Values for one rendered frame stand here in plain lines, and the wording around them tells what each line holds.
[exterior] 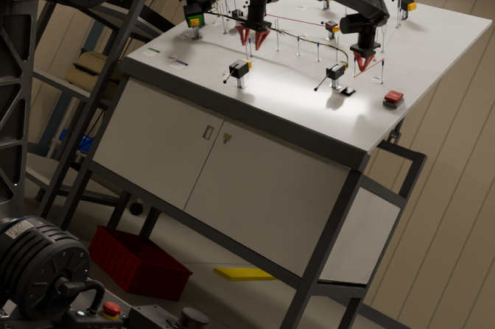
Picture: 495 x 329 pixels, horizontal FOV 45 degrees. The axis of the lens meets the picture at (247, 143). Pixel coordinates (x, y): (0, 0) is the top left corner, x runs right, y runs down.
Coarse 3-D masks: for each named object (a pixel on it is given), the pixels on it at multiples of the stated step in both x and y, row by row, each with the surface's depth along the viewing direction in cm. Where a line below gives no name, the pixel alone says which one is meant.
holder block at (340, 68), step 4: (332, 64) 217; (336, 64) 217; (340, 64) 216; (328, 68) 215; (332, 68) 216; (336, 68) 214; (340, 68) 215; (344, 68) 217; (328, 72) 216; (332, 72) 214; (336, 72) 214; (340, 72) 216; (344, 72) 218; (328, 76) 217; (332, 76) 215; (336, 76) 215; (340, 76) 217
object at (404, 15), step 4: (392, 0) 258; (396, 0) 256; (404, 0) 251; (408, 0) 251; (412, 0) 250; (404, 4) 250; (404, 8) 251; (404, 12) 254; (408, 12) 255; (404, 16) 255; (408, 16) 257; (404, 20) 256
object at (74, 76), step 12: (84, 60) 273; (96, 60) 270; (120, 60) 280; (72, 72) 271; (84, 72) 268; (96, 72) 268; (120, 72) 272; (84, 84) 266; (108, 84) 268; (108, 96) 271
